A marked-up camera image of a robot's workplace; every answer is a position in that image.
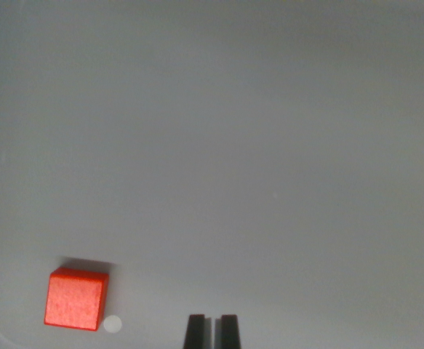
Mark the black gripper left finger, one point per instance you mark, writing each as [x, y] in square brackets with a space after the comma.
[196, 332]

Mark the white plastic tray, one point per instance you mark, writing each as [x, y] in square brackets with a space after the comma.
[211, 152]

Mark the small white round sticker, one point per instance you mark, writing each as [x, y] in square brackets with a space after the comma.
[112, 324]

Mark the red cube block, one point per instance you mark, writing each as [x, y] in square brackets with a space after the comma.
[74, 301]

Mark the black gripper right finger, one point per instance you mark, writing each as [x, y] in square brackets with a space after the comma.
[229, 332]

